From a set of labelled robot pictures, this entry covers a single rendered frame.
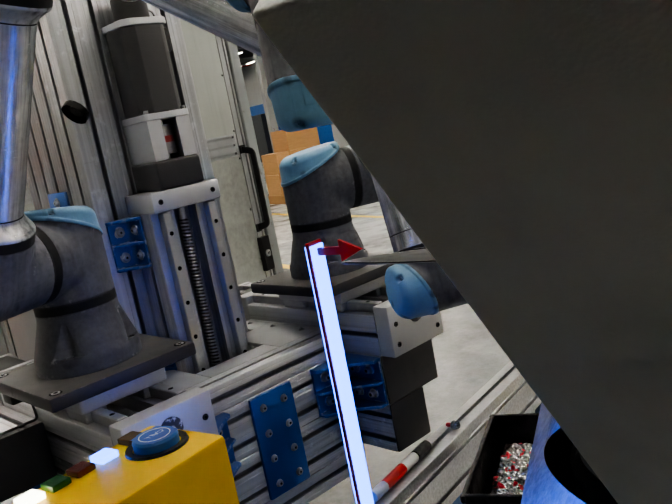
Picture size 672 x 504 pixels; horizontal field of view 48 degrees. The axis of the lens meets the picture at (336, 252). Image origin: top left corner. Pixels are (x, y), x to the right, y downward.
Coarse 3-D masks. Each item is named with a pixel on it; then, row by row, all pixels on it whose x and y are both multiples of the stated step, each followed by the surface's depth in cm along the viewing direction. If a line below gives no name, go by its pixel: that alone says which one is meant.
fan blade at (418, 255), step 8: (416, 248) 73; (424, 248) 73; (376, 256) 71; (384, 256) 70; (392, 256) 70; (400, 256) 69; (408, 256) 68; (416, 256) 68; (424, 256) 67; (432, 256) 66; (352, 264) 69; (360, 264) 69; (368, 264) 68; (376, 264) 68
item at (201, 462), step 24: (192, 432) 67; (120, 456) 65; (144, 456) 64; (168, 456) 63; (192, 456) 63; (216, 456) 65; (72, 480) 62; (96, 480) 61; (120, 480) 60; (144, 480) 59; (168, 480) 60; (192, 480) 62; (216, 480) 64
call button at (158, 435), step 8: (144, 432) 67; (152, 432) 66; (160, 432) 66; (168, 432) 66; (176, 432) 66; (136, 440) 65; (144, 440) 65; (152, 440) 64; (160, 440) 64; (168, 440) 64; (176, 440) 65; (136, 448) 64; (144, 448) 64; (152, 448) 64; (160, 448) 64; (168, 448) 64
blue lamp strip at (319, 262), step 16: (320, 256) 83; (320, 272) 83; (320, 288) 82; (336, 320) 84; (336, 336) 84; (336, 352) 84; (336, 368) 84; (352, 400) 86; (352, 416) 86; (352, 432) 86; (352, 448) 86; (368, 480) 88; (368, 496) 88
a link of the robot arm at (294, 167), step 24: (336, 144) 139; (288, 168) 137; (312, 168) 135; (336, 168) 137; (288, 192) 138; (312, 192) 136; (336, 192) 137; (360, 192) 139; (288, 216) 142; (312, 216) 137; (336, 216) 138
